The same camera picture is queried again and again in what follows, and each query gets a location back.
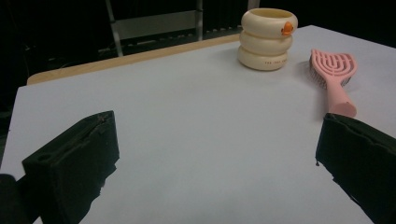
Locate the cream ringed cup orange duck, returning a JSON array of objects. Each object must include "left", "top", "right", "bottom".
[{"left": 237, "top": 7, "right": 299, "bottom": 72}]

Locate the metal stand with grey panel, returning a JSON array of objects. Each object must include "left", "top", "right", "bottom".
[{"left": 105, "top": 0, "right": 205, "bottom": 58}]

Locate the pink hairbrush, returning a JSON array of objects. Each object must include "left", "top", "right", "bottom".
[{"left": 308, "top": 48, "right": 359, "bottom": 119}]

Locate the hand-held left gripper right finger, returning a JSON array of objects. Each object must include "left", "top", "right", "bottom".
[{"left": 315, "top": 112, "right": 396, "bottom": 224}]

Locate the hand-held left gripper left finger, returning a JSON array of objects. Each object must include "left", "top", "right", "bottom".
[{"left": 21, "top": 110, "right": 120, "bottom": 224}]

